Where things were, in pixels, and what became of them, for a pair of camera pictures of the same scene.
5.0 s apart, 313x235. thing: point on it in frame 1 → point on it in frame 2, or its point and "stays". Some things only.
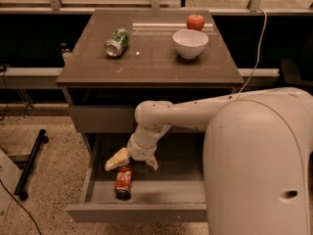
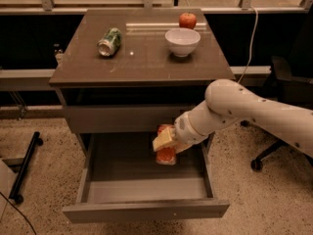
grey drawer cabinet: x=104 y=92 stays
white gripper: x=141 y=152 → x=185 y=128
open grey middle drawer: x=174 y=192 stays
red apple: x=195 y=22 → x=187 y=21
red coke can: x=123 y=182 → x=165 y=156
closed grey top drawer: x=103 y=119 stays
